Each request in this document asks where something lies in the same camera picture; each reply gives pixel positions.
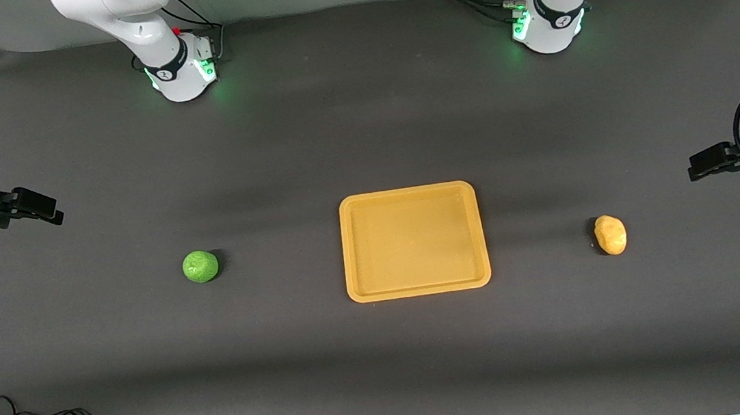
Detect yellow potato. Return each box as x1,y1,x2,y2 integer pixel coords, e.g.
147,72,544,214
592,213,629,258

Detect green apple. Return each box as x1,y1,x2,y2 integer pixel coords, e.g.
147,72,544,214
181,248,221,285

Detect orange plastic tray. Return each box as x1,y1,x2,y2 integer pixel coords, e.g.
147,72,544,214
337,178,493,304

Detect right arm base black cables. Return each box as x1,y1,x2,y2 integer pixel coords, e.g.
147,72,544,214
124,0,229,74

